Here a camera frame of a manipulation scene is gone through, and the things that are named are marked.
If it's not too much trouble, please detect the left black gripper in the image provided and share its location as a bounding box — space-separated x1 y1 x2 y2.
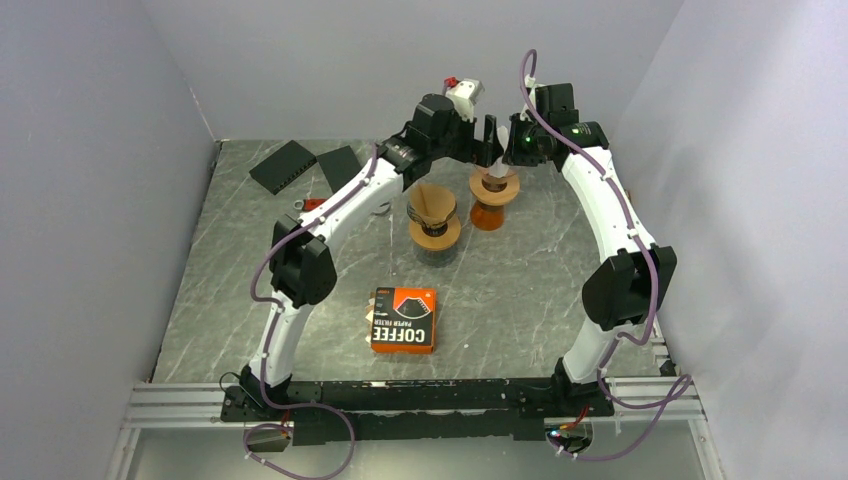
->
430 109 504 169

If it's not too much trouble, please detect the wooden dripper ring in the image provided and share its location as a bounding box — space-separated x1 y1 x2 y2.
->
468 170 521 205
408 217 463 253

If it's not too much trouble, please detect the brown paper coffee filter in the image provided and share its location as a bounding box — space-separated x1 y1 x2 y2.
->
408 183 457 220

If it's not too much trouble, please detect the grey ribbed glass dripper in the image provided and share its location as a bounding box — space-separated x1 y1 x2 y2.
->
406 202 457 237

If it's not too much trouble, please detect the orange coffee filter box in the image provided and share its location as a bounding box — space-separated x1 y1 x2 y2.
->
366 287 437 355

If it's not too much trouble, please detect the white paper coffee filter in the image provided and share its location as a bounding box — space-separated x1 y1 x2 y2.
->
488 125 511 179

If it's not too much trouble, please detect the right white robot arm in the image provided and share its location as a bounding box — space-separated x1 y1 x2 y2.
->
504 77 677 415

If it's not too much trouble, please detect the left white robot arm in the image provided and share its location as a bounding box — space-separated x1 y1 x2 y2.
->
239 78 496 420

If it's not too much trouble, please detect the orange glass carafe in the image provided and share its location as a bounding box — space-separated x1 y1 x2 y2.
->
469 200 505 231

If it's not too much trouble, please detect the black flat box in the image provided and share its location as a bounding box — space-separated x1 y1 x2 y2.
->
316 145 362 193

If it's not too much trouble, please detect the red handled adjustable wrench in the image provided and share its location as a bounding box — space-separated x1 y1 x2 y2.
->
293 197 327 212

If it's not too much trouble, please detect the black network switch box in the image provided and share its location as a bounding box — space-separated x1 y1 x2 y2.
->
249 140 317 195

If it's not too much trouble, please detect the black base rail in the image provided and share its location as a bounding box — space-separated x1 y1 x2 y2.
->
220 376 614 446

